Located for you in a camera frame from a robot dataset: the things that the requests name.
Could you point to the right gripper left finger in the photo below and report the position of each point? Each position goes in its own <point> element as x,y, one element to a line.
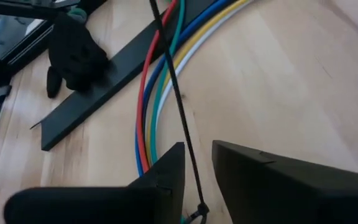
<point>104,205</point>

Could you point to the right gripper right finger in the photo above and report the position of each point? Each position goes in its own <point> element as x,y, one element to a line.
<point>291,199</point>

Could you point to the black zip tie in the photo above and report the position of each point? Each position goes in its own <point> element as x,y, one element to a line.
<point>179,99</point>
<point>37,125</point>

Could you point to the black duct cover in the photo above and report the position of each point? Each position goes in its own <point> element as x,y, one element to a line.
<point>104,93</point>

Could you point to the black work glove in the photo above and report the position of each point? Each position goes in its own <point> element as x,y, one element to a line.
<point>73,59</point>

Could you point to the black aluminium table frame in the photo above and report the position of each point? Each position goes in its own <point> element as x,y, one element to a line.
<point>26,46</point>

